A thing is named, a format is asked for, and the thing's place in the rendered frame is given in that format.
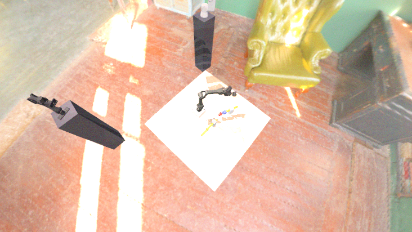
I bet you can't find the yellow long bar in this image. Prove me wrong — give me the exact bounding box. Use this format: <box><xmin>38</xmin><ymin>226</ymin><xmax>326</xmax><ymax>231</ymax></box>
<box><xmin>201</xmin><ymin>119</ymin><xmax>217</xmax><ymax>136</ymax></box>

